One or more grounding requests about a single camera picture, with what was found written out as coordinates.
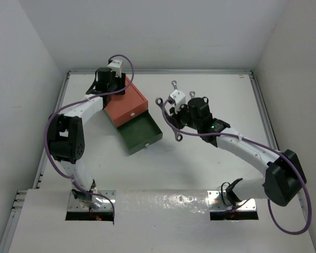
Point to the silver ratchet wrench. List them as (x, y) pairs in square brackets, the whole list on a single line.
[(173, 131)]

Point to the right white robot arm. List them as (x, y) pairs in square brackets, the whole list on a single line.
[(282, 173)]

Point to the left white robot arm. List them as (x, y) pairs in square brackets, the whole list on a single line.
[(65, 134)]

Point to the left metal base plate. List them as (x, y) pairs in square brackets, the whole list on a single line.
[(105, 201)]

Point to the silver open-end wrench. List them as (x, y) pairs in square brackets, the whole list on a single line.
[(192, 94)]

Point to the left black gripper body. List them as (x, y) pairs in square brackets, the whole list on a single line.
[(117, 83)]

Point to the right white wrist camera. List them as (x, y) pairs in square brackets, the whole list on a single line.
[(178, 98)]

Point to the white front cover board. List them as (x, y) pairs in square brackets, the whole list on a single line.
[(147, 221)]

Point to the green drawer box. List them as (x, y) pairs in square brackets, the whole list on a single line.
[(139, 132)]

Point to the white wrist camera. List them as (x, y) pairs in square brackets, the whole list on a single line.
[(178, 98), (115, 66)]

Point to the orange drawer box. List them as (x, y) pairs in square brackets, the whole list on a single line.
[(123, 108)]

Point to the metal base plate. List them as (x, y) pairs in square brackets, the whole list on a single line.
[(105, 201), (218, 202)]

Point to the silver combination wrench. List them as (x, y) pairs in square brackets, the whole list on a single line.
[(174, 84)]

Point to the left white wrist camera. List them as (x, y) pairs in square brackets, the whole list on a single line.
[(115, 66)]

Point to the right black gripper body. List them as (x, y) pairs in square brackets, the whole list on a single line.
[(182, 118)]

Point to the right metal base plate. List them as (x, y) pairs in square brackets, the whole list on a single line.
[(218, 202)]

